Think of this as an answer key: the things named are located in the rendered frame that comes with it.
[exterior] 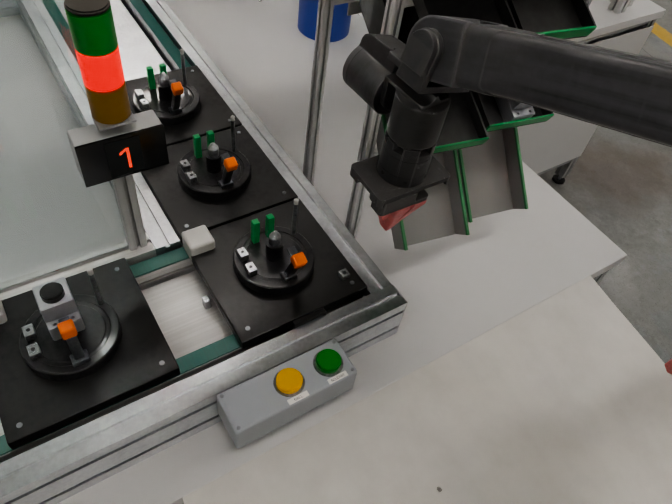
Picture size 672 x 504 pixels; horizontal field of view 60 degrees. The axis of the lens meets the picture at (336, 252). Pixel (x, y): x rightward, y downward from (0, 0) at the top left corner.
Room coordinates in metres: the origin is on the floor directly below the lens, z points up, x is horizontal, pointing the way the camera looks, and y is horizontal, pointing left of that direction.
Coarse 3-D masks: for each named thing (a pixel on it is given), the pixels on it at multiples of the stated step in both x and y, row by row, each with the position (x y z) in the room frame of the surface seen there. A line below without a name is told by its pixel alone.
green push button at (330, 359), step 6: (318, 354) 0.47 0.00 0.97; (324, 354) 0.47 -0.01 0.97; (330, 354) 0.47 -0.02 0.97; (336, 354) 0.47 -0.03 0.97; (318, 360) 0.45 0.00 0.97; (324, 360) 0.46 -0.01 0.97; (330, 360) 0.46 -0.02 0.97; (336, 360) 0.46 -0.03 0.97; (318, 366) 0.45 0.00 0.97; (324, 366) 0.45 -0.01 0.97; (330, 366) 0.45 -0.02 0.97; (336, 366) 0.45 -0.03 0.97; (324, 372) 0.44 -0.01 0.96; (330, 372) 0.44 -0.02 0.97
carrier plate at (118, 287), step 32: (128, 288) 0.53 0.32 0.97; (128, 320) 0.47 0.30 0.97; (0, 352) 0.38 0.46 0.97; (128, 352) 0.41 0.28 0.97; (160, 352) 0.42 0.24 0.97; (0, 384) 0.33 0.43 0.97; (32, 384) 0.34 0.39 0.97; (64, 384) 0.35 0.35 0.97; (96, 384) 0.35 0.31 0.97; (128, 384) 0.36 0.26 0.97; (0, 416) 0.29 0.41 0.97; (32, 416) 0.29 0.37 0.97; (64, 416) 0.30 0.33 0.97
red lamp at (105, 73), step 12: (84, 60) 0.58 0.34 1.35; (96, 60) 0.58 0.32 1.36; (108, 60) 0.59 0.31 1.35; (120, 60) 0.61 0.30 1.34; (84, 72) 0.58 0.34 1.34; (96, 72) 0.58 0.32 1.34; (108, 72) 0.59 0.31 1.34; (120, 72) 0.60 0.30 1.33; (84, 84) 0.59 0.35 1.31; (96, 84) 0.58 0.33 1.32; (108, 84) 0.59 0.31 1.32; (120, 84) 0.60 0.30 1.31
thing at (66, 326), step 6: (66, 318) 0.40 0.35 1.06; (60, 324) 0.38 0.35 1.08; (66, 324) 0.38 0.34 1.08; (72, 324) 0.38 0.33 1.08; (60, 330) 0.37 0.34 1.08; (66, 330) 0.37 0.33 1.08; (72, 330) 0.38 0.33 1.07; (66, 336) 0.37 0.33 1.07; (72, 336) 0.37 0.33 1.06; (72, 342) 0.37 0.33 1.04; (78, 342) 0.38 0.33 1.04; (72, 348) 0.37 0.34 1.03; (78, 348) 0.38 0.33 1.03; (78, 354) 0.37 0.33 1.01; (84, 354) 0.38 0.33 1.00
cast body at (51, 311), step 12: (36, 288) 0.42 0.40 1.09; (48, 288) 0.42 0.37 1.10; (60, 288) 0.42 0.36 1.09; (36, 300) 0.41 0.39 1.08; (48, 300) 0.40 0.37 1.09; (60, 300) 0.41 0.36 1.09; (72, 300) 0.42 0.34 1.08; (48, 312) 0.39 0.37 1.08; (60, 312) 0.40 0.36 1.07; (72, 312) 0.41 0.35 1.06; (48, 324) 0.39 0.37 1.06; (60, 336) 0.39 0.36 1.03
